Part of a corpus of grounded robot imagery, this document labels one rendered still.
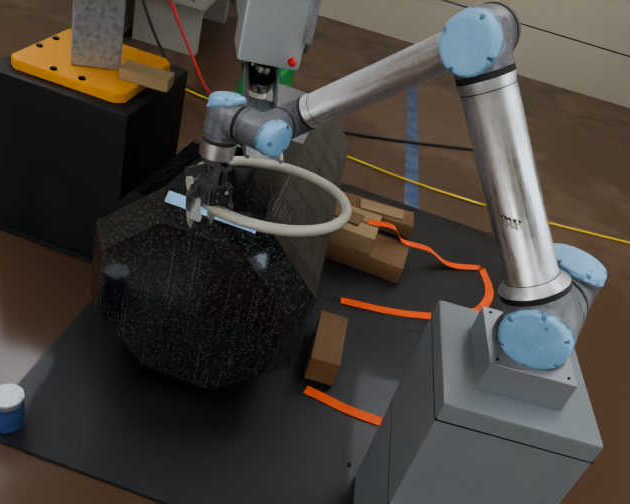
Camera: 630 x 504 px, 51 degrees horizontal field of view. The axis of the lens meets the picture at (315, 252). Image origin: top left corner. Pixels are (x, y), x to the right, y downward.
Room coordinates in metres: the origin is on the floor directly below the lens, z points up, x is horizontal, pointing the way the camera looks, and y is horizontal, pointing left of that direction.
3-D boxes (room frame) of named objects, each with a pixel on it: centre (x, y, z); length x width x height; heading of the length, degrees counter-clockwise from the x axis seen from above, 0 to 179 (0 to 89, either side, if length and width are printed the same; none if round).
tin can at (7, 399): (1.30, 0.80, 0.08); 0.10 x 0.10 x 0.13
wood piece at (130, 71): (2.46, 0.86, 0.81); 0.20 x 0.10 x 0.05; 94
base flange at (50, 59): (2.53, 1.11, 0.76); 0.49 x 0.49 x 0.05; 86
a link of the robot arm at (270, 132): (1.46, 0.21, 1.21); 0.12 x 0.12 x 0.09; 68
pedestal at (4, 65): (2.53, 1.11, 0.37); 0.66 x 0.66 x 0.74; 86
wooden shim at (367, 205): (3.23, -0.29, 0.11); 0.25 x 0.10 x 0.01; 93
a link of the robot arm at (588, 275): (1.32, -0.58, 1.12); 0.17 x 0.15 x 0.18; 158
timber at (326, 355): (2.04, -0.16, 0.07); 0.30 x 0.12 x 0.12; 1
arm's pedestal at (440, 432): (1.33, -0.58, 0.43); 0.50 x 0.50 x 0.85; 3
